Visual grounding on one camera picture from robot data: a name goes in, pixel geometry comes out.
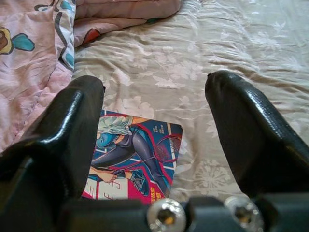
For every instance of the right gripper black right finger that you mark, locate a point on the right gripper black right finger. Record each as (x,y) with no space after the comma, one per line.
(253,140)

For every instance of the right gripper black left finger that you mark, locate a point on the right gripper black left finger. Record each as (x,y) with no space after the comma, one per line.
(65,135)

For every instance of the pink cartoon print blanket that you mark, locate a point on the pink cartoon print blanket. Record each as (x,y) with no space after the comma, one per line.
(29,72)

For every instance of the colourful badminton comic book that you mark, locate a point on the colourful badminton comic book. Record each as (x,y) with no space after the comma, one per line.
(144,149)

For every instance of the beige floral bed sheet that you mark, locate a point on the beige floral bed sheet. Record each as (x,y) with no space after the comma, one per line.
(193,60)

